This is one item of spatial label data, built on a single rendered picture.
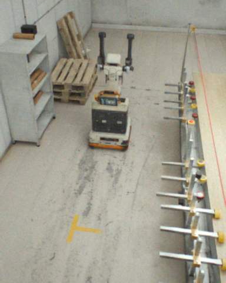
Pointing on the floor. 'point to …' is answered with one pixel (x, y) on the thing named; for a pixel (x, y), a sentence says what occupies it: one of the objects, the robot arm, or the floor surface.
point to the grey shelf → (42, 117)
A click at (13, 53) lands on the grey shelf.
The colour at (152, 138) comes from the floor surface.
